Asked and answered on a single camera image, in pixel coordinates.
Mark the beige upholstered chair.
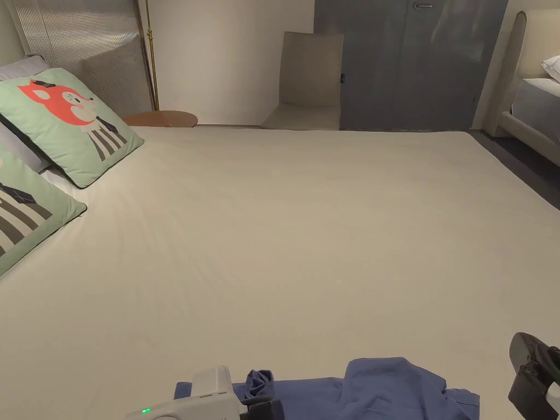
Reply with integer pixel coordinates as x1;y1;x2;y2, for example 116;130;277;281
260;31;345;131

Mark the dark blue shirt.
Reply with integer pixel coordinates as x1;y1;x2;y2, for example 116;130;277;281
173;357;481;420

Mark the brass floor lamp pole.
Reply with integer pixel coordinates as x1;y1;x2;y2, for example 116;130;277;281
145;0;161;113

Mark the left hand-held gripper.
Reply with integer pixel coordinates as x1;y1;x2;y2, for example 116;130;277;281
126;365;286;420

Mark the white pillow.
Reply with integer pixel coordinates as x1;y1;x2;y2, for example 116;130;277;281
541;55;560;82

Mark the ribbed grey padded headboard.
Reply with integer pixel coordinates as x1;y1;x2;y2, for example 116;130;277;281
8;0;155;118

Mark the grey pillow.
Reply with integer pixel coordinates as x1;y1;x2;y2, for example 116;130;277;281
0;54;53;174

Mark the cream bed with grey mattress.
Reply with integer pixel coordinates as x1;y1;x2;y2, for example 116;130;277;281
483;8;560;148

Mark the grey-blue wardrobe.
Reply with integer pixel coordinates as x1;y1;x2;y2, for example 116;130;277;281
313;0;509;132

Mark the bed with beige sheet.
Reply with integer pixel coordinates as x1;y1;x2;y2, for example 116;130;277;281
0;124;560;420

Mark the green fox print cushion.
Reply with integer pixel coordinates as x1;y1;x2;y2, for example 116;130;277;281
0;67;145;189

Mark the round wooden side table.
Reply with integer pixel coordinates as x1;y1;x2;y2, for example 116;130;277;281
122;110;199;128

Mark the green striped print cushion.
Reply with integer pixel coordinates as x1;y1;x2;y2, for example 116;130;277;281
0;142;88;277

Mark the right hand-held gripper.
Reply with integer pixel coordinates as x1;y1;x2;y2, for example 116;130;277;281
507;331;560;415

